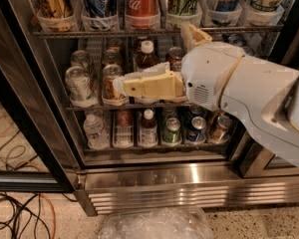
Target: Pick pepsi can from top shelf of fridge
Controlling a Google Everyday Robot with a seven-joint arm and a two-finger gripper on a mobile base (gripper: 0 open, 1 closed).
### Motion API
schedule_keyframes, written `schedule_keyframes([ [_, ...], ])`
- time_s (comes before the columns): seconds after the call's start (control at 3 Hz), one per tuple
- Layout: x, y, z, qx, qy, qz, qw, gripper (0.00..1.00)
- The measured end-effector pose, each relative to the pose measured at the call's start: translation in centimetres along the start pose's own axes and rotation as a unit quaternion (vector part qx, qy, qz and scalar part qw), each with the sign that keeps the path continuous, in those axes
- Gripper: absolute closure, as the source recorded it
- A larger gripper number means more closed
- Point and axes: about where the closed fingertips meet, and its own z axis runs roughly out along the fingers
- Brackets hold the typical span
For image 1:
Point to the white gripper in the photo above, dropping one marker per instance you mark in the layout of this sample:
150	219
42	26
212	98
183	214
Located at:
209	71

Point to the blue pepsi can top shelf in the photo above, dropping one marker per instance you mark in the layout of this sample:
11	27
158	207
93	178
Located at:
100	11

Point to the blue pepsi can shelf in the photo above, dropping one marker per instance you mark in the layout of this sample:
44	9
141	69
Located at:
100	11
195	132

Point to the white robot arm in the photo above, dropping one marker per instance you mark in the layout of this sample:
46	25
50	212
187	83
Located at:
265	97

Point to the red coke can middle back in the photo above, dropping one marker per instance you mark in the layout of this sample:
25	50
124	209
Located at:
174	54

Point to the brown tea bottle middle shelf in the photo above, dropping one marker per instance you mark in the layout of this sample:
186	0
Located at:
146	56

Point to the brown tea bottle shelf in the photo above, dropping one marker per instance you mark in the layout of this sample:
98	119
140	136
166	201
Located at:
146	56
148	129

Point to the red coca-cola can top shelf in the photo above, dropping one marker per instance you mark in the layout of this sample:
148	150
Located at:
141	13

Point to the gold can middle shelf front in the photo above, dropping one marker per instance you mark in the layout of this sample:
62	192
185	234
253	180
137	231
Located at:
109	94

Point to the gold can shelf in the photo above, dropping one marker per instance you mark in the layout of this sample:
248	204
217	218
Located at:
56	12
109	94
111	57
219	130

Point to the green can bottom shelf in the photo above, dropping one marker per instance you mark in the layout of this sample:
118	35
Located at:
171	132

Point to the red bull can top shelf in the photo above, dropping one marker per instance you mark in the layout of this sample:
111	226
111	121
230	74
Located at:
223	12

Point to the blue pepsi can bottom shelf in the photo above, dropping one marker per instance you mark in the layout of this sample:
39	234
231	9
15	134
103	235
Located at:
195	132

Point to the red can bottom shelf back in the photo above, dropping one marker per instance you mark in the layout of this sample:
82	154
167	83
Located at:
124	117

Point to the brown tea bottle bottom shelf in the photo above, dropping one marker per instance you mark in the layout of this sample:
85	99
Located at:
148	129

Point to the gold can bottom shelf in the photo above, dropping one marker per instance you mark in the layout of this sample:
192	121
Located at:
219	130

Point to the silver can middle shelf back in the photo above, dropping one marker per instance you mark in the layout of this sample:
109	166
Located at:
81	58

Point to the silver can shelf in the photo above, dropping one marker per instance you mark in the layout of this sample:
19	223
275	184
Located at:
81	58
78	83

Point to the silver can middle shelf front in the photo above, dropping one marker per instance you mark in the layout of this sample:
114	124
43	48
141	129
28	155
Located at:
78	83

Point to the white green 7up can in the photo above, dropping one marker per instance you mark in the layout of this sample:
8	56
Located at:
261	12

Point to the water bottle bottom shelf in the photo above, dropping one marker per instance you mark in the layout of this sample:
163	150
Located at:
95	130

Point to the gold can top shelf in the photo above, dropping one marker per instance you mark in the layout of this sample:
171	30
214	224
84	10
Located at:
56	12

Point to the stainless steel fridge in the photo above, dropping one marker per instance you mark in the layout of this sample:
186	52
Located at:
238	172

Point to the glass fridge door left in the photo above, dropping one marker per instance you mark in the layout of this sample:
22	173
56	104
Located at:
10	123

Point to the clear plastic bag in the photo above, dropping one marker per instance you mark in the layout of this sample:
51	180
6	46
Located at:
161	223

